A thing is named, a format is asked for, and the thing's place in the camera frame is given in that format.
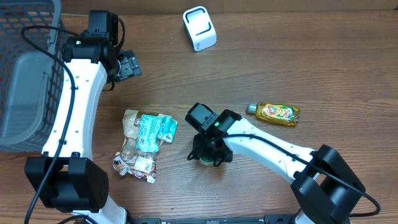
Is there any teal tissue pack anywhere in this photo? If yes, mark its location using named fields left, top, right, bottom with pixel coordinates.
left=157, top=116, right=178, bottom=143

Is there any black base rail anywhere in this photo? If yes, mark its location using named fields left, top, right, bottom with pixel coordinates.
left=129, top=214, right=295, bottom=224

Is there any green lidded cup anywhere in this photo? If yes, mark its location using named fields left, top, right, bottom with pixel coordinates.
left=199, top=157, right=214, bottom=166

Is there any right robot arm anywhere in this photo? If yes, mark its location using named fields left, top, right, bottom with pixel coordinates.
left=185, top=103, right=365, bottom=223

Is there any teal wet wipes pack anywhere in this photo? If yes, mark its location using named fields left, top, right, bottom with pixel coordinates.
left=136, top=114, right=162, bottom=152

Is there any yellow drink bottle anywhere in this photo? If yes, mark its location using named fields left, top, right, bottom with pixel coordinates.
left=246, top=101, right=300, bottom=126

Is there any beige brown snack bag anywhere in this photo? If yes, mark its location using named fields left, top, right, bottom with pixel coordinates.
left=113, top=110, right=164, bottom=184

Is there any white barcode scanner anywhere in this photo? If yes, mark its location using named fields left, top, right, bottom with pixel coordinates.
left=182, top=6, right=217, bottom=52

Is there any dark grey plastic basket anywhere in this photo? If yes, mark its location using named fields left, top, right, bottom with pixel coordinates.
left=1, top=0, right=68, bottom=152

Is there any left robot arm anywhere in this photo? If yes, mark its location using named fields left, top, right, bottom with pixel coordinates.
left=25, top=10, right=141, bottom=223

